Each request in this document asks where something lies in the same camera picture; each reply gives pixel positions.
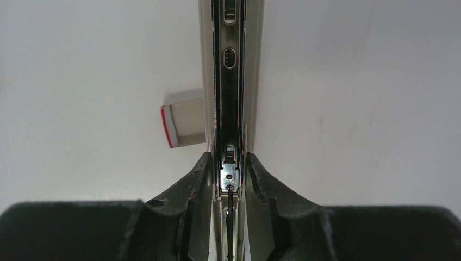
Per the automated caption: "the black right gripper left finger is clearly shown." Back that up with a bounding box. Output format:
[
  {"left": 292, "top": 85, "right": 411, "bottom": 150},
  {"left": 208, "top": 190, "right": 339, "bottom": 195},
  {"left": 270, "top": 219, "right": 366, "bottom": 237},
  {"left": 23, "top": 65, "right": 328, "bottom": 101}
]
[{"left": 1, "top": 152, "right": 213, "bottom": 260}]

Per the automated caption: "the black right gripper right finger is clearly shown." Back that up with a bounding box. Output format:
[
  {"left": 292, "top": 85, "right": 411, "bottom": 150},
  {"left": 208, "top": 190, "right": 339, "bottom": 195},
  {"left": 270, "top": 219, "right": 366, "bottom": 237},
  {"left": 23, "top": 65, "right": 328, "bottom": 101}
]
[{"left": 246, "top": 153, "right": 460, "bottom": 260}]

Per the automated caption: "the staple box inner tray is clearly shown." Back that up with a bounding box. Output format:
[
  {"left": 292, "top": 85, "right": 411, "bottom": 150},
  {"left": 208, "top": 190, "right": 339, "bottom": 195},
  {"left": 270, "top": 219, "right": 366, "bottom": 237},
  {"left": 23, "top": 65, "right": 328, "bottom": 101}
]
[{"left": 160, "top": 89, "right": 205, "bottom": 148}]

